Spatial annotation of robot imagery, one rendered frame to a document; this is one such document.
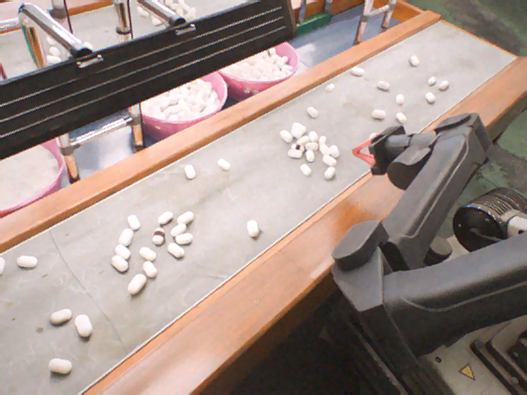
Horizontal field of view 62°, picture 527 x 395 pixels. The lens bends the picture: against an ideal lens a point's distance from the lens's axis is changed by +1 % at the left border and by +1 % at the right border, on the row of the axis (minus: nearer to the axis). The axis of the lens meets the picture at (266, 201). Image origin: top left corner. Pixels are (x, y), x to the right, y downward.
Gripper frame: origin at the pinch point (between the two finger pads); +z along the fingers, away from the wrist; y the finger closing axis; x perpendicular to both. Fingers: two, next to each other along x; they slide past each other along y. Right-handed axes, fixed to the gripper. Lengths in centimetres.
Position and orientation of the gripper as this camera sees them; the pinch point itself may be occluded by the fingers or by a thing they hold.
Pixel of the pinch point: (356, 151)
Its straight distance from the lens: 94.2
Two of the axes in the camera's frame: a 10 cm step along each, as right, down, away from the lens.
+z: -6.1, -0.5, 7.9
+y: -7.1, 4.7, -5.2
